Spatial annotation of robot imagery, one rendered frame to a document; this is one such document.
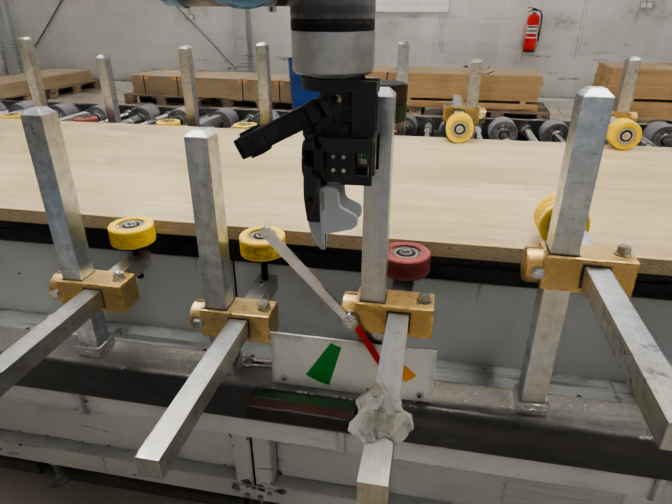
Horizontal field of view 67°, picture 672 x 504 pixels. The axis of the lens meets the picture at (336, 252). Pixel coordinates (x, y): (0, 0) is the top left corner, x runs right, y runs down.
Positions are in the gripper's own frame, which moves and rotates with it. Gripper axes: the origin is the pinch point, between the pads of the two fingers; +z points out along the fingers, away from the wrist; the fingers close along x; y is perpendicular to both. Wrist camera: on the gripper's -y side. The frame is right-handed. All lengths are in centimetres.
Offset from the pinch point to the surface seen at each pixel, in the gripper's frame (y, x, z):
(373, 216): 6.4, 6.2, -1.1
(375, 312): 7.3, 5.5, 13.7
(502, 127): 40, 155, 16
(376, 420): 10.2, -17.6, 12.3
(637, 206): 55, 48, 9
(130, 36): -484, 756, 16
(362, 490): 9.8, -24.6, 14.5
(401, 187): 7, 51, 9
